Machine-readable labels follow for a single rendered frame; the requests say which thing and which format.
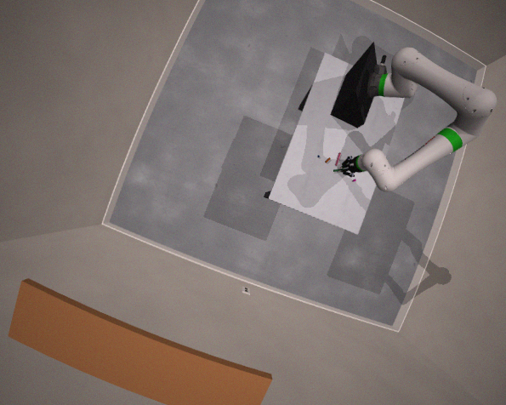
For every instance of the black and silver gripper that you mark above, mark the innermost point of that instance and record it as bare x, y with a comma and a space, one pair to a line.
345, 165

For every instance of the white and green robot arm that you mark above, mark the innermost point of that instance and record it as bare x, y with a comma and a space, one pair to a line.
473, 104

